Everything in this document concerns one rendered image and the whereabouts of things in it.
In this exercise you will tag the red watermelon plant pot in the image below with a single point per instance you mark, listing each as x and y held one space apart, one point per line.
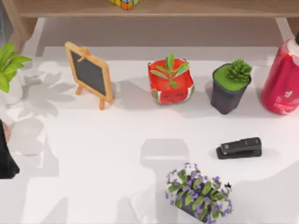
171 86

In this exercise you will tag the wooden framed blackboard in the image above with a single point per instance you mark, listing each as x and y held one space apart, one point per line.
90 73

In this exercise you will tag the black pot green succulent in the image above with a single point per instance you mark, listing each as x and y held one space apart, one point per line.
227 89

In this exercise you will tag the black pot purple flowers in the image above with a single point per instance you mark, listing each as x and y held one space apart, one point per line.
198 193

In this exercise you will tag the black stapler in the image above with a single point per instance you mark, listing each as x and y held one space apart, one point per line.
240 148

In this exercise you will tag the wooden open shelf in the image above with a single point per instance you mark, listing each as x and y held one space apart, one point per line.
149 10

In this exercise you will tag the multicoloured puzzle cube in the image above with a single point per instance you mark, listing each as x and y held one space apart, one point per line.
126 3

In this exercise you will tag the red bottle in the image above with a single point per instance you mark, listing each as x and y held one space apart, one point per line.
281 79

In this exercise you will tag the white pot green leafy plant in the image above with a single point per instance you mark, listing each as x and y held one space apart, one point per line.
7 64

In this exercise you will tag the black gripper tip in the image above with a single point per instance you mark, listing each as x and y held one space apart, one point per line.
5 158

